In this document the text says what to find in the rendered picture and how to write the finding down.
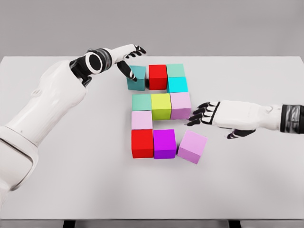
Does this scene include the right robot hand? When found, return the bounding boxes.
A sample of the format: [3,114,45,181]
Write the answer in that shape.
[186,100,259,140]

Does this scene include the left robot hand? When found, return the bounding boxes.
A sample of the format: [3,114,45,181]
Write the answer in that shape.
[113,44,147,83]

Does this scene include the dark teal cube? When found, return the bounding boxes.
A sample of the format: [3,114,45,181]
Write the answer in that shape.
[126,65,147,92]

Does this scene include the red cube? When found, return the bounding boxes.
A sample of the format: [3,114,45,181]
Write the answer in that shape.
[131,128,154,159]
[148,64,168,91]

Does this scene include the lilac cube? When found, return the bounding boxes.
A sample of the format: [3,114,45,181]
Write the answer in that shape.
[170,92,192,120]
[177,129,208,165]

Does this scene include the sea green cube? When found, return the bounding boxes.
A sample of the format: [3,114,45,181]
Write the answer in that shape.
[166,63,186,78]
[132,93,153,112]

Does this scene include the cyan cube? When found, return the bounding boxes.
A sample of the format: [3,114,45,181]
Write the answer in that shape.
[166,76,189,94]

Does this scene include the yellow-green cube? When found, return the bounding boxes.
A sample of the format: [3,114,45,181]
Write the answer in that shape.
[151,93,172,121]

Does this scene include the pale pink cube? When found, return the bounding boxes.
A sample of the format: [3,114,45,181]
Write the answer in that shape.
[131,110,153,131]

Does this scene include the purple cube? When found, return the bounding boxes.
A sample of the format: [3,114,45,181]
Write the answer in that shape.
[152,128,177,160]

